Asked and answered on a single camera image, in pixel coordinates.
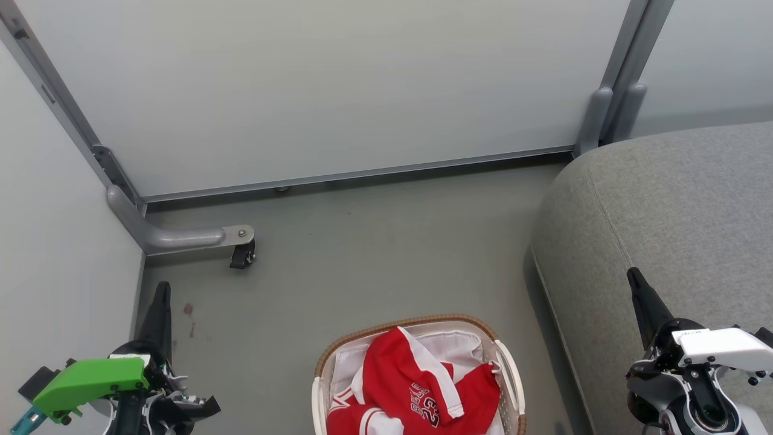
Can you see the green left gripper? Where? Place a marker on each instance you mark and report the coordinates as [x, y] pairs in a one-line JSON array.
[[90, 377]]

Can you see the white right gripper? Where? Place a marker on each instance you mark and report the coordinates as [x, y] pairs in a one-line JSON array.
[[724, 350]]

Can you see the red jersey black lettering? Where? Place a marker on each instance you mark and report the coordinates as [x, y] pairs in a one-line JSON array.
[[392, 368]]

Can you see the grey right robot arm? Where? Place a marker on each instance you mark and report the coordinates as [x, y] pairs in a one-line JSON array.
[[643, 379]]

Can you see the grey fabric sofa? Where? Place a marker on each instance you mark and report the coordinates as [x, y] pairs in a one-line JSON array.
[[670, 217]]

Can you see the white cloth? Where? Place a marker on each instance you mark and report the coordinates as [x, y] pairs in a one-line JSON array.
[[459, 347]]

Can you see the grey partition leg with bolt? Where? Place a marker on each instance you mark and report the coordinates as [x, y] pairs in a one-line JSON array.
[[175, 237]]

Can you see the black caster wheel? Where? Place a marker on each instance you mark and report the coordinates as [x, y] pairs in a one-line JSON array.
[[243, 257]]

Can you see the white laundry basket brown rim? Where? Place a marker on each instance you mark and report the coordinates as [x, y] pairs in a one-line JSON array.
[[513, 374]]

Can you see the short grey partition leg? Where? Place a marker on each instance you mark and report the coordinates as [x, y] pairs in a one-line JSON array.
[[629, 112], [595, 121]]

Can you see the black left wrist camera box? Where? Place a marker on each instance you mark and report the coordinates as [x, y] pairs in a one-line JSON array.
[[37, 382]]

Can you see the grey partition post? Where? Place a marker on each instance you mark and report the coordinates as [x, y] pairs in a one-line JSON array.
[[631, 36], [60, 99]]

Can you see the grey partition bottom rail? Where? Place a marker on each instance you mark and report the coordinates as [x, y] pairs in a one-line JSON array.
[[362, 174]]

